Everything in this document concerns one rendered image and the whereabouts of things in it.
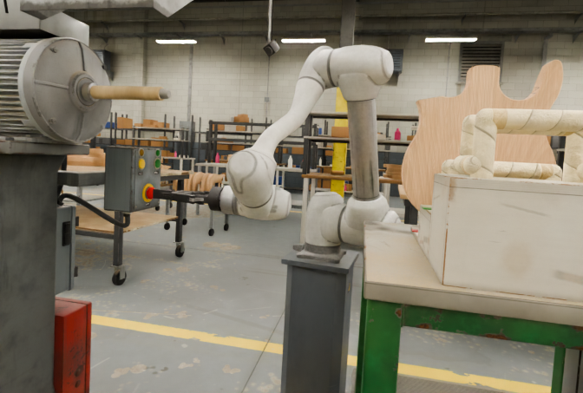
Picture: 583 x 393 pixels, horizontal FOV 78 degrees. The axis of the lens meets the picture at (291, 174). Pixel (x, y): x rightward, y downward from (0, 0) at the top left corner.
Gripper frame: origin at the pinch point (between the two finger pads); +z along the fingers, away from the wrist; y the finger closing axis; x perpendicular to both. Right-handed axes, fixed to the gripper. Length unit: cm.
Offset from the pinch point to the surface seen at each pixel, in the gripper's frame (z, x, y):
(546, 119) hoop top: -88, 23, -46
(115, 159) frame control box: 11.8, 10.7, -7.9
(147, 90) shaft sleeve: -11.4, 28.2, -28.5
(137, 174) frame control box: 5.7, 6.2, -5.9
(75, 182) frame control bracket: 16.7, 3.9, -17.9
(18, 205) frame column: 22.9, -1.4, -29.5
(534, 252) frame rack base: -87, 3, -47
